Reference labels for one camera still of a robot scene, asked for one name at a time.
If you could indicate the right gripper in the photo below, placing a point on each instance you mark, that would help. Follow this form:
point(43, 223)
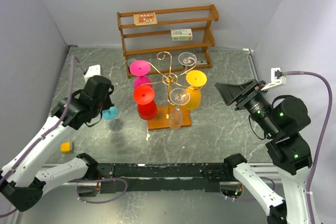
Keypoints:
point(230, 92)

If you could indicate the yellow wine glass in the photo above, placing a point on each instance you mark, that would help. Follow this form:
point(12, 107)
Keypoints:
point(196, 80)

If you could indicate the clear wine glass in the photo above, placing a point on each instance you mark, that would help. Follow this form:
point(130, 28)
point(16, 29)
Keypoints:
point(178, 97)

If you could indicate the frosted clear tall glass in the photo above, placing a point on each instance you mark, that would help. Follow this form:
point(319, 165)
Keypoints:
point(187, 59)

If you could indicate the red wine glass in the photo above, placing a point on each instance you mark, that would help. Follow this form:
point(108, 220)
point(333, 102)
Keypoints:
point(144, 97)

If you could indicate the pink wine glass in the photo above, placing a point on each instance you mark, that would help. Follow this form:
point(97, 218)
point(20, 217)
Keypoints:
point(140, 69)

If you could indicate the blue wine glass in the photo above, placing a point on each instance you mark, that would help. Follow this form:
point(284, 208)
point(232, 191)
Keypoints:
point(110, 114)

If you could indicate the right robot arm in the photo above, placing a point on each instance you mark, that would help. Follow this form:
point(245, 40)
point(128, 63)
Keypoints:
point(289, 152)

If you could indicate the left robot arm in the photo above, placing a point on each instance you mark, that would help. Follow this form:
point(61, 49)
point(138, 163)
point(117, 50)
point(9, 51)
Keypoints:
point(23, 179)

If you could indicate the gold wine glass rack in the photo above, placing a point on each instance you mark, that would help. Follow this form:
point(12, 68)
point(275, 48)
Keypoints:
point(162, 117)

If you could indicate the wooden shelf rack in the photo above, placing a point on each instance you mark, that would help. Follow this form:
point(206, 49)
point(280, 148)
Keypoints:
point(153, 38)

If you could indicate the green white small box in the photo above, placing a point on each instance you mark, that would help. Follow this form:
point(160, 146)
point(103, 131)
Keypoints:
point(181, 34)

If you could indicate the yellow grey sponge block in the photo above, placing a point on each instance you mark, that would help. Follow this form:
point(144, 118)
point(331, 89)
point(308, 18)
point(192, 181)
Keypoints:
point(67, 147)

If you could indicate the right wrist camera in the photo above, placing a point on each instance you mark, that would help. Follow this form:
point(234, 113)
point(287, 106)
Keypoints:
point(277, 78)

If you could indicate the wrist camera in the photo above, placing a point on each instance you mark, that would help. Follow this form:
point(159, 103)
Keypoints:
point(277, 78)
point(92, 71)

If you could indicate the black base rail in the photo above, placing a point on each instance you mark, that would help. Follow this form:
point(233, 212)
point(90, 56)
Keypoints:
point(117, 177)

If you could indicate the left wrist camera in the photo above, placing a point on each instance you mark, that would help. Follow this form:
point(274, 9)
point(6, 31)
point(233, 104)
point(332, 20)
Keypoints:
point(92, 71)

